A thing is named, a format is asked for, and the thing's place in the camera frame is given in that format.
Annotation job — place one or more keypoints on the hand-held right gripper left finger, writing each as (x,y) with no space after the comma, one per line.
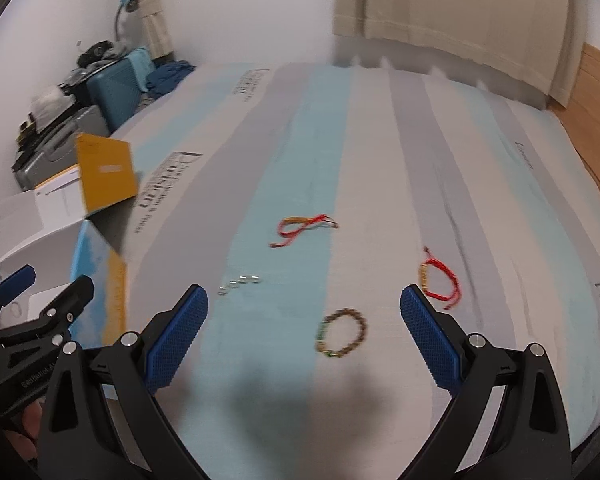
(177,340)

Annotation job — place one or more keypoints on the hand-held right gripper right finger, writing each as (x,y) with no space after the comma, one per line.
(430,340)

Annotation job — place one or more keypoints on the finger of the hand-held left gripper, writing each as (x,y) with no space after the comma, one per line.
(12,282)
(62,307)

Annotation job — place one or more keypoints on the yellow and blue cardboard box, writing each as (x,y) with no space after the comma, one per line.
(107,175)

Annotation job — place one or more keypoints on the person's left hand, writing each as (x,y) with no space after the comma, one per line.
(27,420)

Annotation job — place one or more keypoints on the white pearl bead strand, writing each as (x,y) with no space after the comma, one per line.
(240,282)

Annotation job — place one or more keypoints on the grey suitcase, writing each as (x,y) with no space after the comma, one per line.
(65,135)

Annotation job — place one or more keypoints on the striped bed sheet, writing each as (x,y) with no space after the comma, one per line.
(380,160)

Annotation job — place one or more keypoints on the blue suitcase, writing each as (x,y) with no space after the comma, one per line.
(122,87)

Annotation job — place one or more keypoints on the grey and black clothes pile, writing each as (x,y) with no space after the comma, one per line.
(102,55)

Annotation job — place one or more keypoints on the dark blue clothes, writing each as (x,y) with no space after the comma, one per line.
(167,75)

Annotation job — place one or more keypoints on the blue desk lamp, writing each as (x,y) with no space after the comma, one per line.
(129,0)

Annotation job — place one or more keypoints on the narrow beige curtain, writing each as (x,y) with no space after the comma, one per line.
(155,10)

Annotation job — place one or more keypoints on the wide beige curtain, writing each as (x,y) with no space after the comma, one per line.
(455,5)

